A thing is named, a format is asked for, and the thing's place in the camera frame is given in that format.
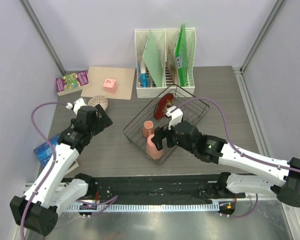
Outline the pink plastic tumbler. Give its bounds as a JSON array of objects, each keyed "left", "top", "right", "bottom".
[{"left": 145, "top": 134, "right": 164, "bottom": 160}]

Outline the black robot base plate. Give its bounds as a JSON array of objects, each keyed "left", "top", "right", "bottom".
[{"left": 67, "top": 171, "right": 247, "bottom": 203}]

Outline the pink cube block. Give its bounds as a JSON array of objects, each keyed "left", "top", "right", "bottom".
[{"left": 103, "top": 78, "right": 117, "bottom": 94}]

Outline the light green folder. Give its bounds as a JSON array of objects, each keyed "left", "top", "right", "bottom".
[{"left": 142, "top": 30, "right": 164, "bottom": 88}]

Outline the bright green mesh folder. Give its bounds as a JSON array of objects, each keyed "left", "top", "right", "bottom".
[{"left": 174, "top": 23, "right": 188, "bottom": 87}]

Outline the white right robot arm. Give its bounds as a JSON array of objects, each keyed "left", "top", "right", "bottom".
[{"left": 151, "top": 121, "right": 300, "bottom": 208}]

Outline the red floral lacquer plate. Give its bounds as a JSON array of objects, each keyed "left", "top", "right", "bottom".
[{"left": 153, "top": 93, "right": 175, "bottom": 120}]

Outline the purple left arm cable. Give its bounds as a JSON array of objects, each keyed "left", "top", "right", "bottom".
[{"left": 19, "top": 101, "right": 118, "bottom": 240}]

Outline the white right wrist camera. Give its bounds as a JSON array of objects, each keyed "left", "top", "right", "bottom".
[{"left": 165, "top": 106, "right": 184, "bottom": 130}]

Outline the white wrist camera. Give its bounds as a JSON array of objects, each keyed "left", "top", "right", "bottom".
[
  {"left": 65, "top": 97, "right": 87, "bottom": 115},
  {"left": 165, "top": 106, "right": 184, "bottom": 130}
]

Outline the purple paperback book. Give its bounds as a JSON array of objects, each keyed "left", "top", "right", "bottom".
[{"left": 55, "top": 70, "right": 90, "bottom": 96}]

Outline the brown cardboard sheet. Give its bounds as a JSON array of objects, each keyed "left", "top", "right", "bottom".
[{"left": 81, "top": 66, "right": 136, "bottom": 100}]

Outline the blue Jane Eyre book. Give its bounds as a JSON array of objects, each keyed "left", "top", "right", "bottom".
[{"left": 33, "top": 133, "right": 80, "bottom": 173}]

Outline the white slotted cable duct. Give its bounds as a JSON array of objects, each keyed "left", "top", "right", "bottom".
[{"left": 64, "top": 202, "right": 220, "bottom": 213}]

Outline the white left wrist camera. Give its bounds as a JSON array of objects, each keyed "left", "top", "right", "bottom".
[{"left": 65, "top": 97, "right": 87, "bottom": 115}]

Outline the illustrated book in organizer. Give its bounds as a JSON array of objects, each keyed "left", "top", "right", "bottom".
[{"left": 166, "top": 46, "right": 177, "bottom": 84}]

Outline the brown patterned ceramic bowl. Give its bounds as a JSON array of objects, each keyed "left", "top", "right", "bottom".
[{"left": 87, "top": 95, "right": 109, "bottom": 112}]

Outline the white file organizer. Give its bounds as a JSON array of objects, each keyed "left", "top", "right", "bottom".
[{"left": 134, "top": 28, "right": 196, "bottom": 98}]

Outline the black wire dish rack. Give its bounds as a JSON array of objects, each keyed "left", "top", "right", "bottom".
[{"left": 123, "top": 84, "right": 210, "bottom": 160}]

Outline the blue booklet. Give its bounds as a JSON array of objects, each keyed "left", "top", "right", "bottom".
[{"left": 137, "top": 56, "right": 151, "bottom": 88}]

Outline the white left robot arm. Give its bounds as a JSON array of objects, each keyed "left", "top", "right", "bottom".
[{"left": 9, "top": 98, "right": 113, "bottom": 239}]

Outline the pink ceramic mug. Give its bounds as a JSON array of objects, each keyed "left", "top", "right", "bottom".
[{"left": 142, "top": 120, "right": 155, "bottom": 138}]

